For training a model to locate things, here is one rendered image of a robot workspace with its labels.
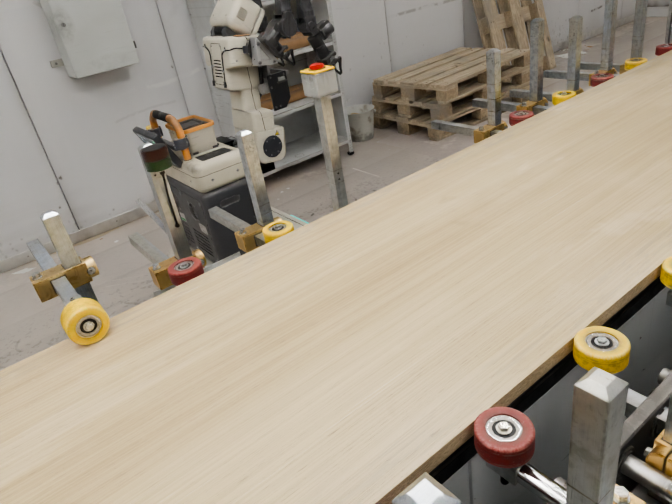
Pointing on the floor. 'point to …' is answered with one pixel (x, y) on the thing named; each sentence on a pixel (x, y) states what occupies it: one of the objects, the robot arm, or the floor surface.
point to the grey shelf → (297, 152)
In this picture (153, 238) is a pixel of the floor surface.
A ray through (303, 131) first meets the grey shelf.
